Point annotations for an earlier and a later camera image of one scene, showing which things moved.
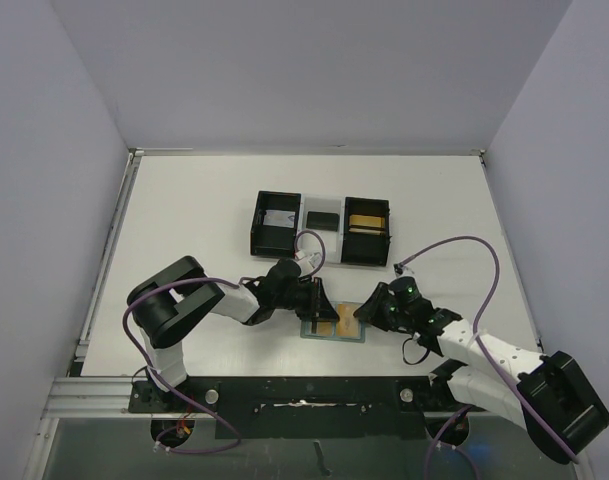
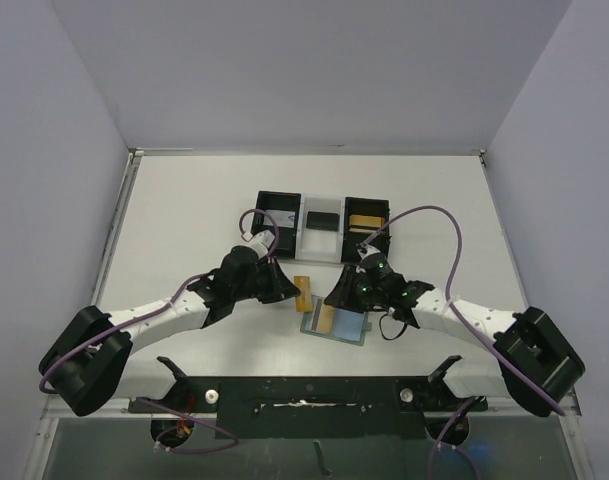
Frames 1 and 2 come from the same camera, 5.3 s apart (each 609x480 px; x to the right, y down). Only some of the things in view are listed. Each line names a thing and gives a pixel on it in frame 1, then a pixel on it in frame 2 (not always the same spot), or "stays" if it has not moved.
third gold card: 325,327 stays
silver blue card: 279,218 stays
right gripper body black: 380,304 to 352,290
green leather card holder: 347,328 stays
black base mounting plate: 305,407 stays
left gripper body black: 314,298 to 272,278
